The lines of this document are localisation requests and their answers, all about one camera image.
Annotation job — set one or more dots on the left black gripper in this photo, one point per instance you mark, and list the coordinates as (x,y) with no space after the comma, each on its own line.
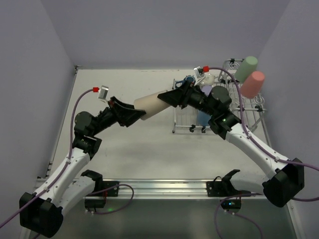
(114,109)

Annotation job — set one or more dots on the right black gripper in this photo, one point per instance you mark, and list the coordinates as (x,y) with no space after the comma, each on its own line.
(186,92)

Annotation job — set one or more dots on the beige plastic cup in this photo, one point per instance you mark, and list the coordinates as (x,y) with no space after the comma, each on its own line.
(151,104)

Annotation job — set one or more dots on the light blue plastic cup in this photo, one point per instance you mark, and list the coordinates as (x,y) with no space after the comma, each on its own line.
(203,119)

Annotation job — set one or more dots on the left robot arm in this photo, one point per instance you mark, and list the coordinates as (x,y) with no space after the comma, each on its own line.
(43,210)

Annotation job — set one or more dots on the dark blue ceramic mug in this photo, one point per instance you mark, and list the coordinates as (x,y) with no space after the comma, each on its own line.
(189,78)

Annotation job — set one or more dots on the lavender plastic cup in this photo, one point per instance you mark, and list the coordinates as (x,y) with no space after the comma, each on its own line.
(206,89)

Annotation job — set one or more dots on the white patterned mug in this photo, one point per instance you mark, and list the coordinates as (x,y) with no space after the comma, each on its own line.
(207,80)

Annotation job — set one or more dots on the pink plastic cup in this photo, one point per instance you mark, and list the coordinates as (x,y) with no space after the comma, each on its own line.
(252,85)

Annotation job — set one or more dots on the green plastic cup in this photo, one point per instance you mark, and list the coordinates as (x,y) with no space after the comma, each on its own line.
(246,68)

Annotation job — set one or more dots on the metal wire dish rack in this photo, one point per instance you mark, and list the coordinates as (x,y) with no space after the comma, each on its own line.
(253,109)

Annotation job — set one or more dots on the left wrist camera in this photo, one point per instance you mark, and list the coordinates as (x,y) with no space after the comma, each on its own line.
(102,94)

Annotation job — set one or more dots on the aluminium mounting rail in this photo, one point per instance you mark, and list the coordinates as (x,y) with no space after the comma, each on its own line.
(160,189)

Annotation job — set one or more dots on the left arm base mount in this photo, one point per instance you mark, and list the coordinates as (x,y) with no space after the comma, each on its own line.
(102,190)

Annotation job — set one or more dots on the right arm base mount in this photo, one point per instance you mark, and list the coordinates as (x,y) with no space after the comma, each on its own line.
(222,187)

